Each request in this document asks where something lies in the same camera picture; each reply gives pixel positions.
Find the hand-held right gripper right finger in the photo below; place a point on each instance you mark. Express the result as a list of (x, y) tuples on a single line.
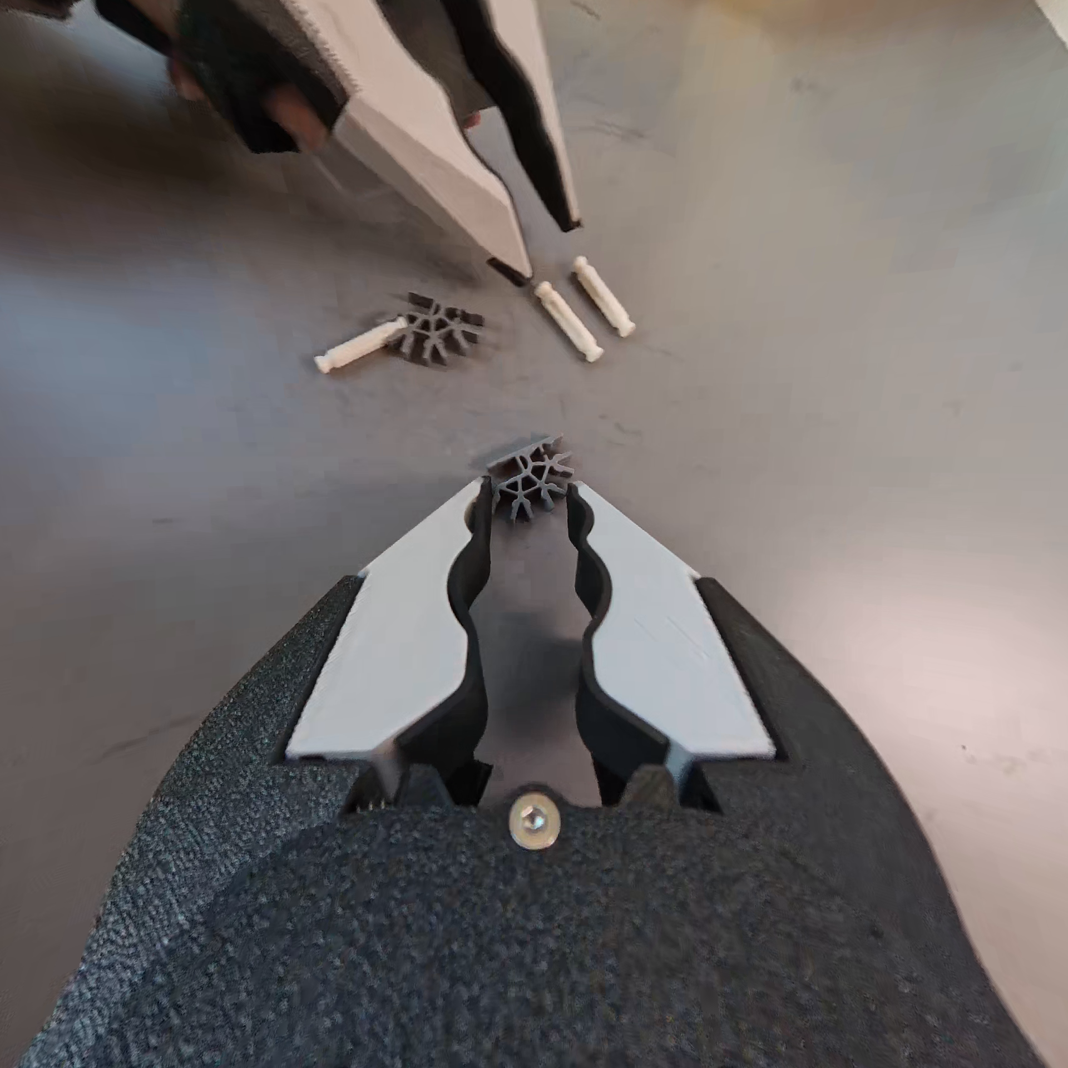
[(676, 667)]

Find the grey half-round connector piece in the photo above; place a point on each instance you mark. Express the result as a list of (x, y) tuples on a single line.
[(438, 330)]

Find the grey desk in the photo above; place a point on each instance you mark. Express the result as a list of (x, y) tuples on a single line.
[(834, 334)]

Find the person's left hand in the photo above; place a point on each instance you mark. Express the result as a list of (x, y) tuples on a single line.
[(296, 121)]

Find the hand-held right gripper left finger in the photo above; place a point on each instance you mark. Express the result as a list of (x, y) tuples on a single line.
[(375, 667)]

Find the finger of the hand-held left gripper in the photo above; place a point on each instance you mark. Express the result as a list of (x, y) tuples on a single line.
[(417, 125), (534, 100)]

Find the short white rod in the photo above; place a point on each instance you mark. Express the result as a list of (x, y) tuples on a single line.
[(359, 346), (569, 321), (605, 296)]

